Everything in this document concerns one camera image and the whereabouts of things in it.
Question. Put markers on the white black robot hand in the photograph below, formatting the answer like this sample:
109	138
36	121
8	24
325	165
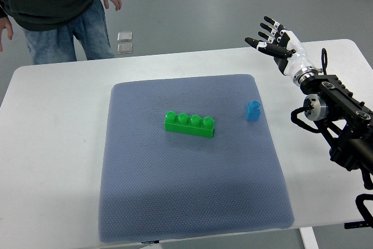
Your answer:
283	45

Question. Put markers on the blue toy block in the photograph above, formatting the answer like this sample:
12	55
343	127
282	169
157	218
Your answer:
253	111

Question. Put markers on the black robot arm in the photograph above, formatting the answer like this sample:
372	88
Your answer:
330	109

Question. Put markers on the green four-stud toy block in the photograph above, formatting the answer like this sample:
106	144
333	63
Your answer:
191	125

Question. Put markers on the lower metal floor plate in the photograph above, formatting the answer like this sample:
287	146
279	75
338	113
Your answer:
124	48

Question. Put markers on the metal floor plate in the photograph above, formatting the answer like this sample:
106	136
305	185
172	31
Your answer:
124	36
124	48

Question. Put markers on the upper metal floor plate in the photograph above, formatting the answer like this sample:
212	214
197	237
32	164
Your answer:
124	36

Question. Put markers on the black table control panel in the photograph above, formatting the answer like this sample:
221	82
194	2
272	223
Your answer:
357	225

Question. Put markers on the blue-grey textured mat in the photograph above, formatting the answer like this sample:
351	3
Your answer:
159	185

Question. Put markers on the white table leg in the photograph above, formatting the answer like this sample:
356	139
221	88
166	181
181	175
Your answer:
308	238

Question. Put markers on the person in dark hoodie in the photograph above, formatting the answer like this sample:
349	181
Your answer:
52	26

